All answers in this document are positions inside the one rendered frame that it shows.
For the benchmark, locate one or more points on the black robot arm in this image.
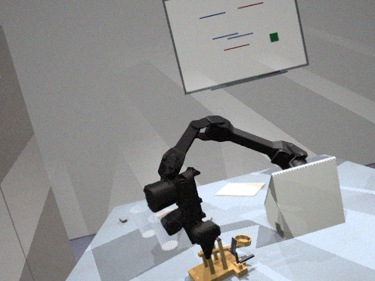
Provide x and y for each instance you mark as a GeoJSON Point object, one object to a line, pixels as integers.
{"type": "Point", "coordinates": [174, 186]}

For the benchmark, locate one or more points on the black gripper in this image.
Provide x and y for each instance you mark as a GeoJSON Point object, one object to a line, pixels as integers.
{"type": "Point", "coordinates": [203, 233]}

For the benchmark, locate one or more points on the clear plastic cup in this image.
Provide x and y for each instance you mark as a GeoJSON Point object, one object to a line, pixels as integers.
{"type": "Point", "coordinates": [140, 214]}
{"type": "Point", "coordinates": [167, 243]}

